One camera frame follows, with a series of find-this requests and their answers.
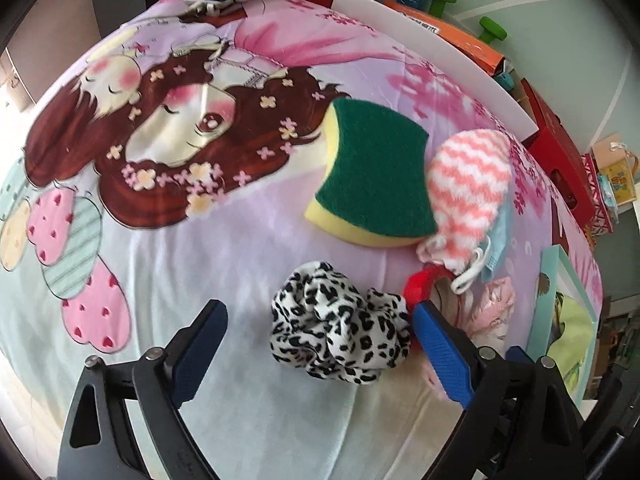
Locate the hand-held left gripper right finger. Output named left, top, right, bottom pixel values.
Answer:
left=411, top=301, right=586, bottom=480

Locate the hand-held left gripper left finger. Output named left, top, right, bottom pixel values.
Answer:
left=57, top=299, right=230, bottom=480

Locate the leopard print scrunchie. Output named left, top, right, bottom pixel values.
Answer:
left=270, top=261, right=416, bottom=386

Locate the teal picture book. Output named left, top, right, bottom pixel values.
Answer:
left=527, top=245, right=601, bottom=401

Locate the pink striped fluffy cloth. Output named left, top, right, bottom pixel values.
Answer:
left=419, top=130, right=512, bottom=273

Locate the green yellow sponge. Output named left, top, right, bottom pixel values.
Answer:
left=303, top=98, right=438, bottom=249

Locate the pale pink cloth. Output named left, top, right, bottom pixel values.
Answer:
left=462, top=276, right=517, bottom=348

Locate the printed cartoon blanket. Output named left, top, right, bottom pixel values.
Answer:
left=0, top=0, right=603, bottom=480

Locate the blue face mask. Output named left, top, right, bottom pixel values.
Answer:
left=452, top=200, right=515, bottom=293

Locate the cardboard box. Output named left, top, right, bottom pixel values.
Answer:
left=582, top=300, right=636, bottom=401

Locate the red white patterned box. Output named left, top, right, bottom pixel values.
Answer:
left=582, top=152, right=615, bottom=236

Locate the light blue wipes packet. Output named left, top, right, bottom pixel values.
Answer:
left=597, top=172, right=621, bottom=223

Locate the red gift box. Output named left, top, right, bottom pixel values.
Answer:
left=520, top=77, right=598, bottom=226

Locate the beige carry box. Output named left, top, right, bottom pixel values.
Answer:
left=591, top=134, right=638, bottom=206

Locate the white foam board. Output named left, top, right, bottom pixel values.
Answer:
left=332, top=0, right=538, bottom=138

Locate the orange snack package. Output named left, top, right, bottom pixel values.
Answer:
left=385, top=0, right=507, bottom=78

